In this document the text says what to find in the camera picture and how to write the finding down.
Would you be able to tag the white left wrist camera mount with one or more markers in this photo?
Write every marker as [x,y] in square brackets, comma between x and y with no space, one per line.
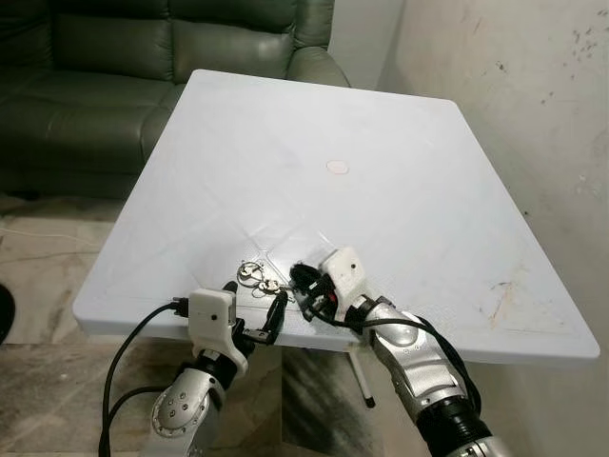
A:
[211,314]

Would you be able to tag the round table hole cap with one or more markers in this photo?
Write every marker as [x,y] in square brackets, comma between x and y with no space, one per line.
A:
[337,168]

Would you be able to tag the black round floor object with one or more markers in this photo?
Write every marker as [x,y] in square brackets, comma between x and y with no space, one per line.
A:
[5,314]

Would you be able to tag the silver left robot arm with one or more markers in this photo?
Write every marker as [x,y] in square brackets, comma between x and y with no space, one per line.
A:
[181,409]

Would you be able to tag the white plastic table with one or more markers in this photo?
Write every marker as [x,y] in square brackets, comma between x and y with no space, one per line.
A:
[381,143]

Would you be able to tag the dark green leather sofa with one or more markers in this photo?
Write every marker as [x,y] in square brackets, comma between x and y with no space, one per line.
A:
[95,95]

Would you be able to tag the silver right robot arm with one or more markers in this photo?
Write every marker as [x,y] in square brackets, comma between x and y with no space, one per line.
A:
[419,362]

